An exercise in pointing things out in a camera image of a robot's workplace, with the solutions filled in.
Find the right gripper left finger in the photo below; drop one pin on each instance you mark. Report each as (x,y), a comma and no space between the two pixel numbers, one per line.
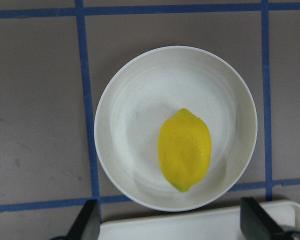
(87,224)

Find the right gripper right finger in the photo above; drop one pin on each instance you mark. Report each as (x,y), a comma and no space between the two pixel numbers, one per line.
(256,223)

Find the yellow lemon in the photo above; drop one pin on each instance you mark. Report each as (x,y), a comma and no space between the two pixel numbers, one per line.
(184,149)

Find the white rectangular tray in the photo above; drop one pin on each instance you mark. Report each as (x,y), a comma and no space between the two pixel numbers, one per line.
(213,224)

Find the cream round plate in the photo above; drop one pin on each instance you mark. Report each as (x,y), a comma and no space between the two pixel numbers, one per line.
(147,91)

